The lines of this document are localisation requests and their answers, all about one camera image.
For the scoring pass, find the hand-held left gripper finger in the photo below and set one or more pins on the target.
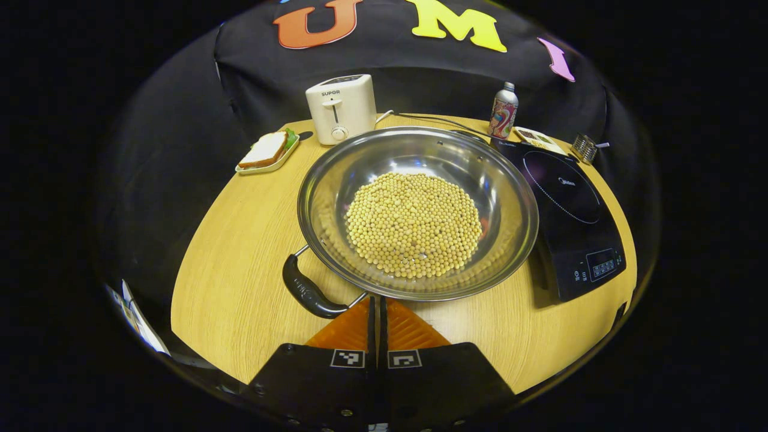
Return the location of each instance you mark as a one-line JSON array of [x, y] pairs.
[[372, 336], [384, 336]]

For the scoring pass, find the pile of soybeans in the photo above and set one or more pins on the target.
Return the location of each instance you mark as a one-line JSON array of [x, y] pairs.
[[414, 225]]

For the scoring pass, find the stainless steel pot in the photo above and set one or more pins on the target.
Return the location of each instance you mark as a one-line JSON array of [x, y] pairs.
[[360, 156]]

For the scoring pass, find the black induction cooktop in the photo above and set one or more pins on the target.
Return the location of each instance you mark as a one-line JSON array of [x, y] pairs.
[[576, 228]]

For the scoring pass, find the white sandwich plate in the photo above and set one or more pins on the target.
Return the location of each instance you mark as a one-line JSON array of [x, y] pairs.
[[282, 161]]

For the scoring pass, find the sandwich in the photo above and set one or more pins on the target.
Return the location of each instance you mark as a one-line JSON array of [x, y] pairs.
[[264, 150]]

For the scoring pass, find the white printed sheets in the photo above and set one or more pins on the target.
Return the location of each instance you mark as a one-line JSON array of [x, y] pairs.
[[147, 330]]

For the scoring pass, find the white toaster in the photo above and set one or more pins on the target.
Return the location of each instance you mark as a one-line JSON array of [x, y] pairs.
[[345, 108]]

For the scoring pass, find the silver drink bottle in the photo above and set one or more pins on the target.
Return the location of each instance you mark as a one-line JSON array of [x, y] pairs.
[[503, 117]]

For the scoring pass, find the white divided bean tray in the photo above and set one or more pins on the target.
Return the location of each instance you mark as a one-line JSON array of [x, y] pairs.
[[540, 141]]

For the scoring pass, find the black backdrop cloth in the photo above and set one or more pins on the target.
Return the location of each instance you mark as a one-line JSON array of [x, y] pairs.
[[420, 84]]

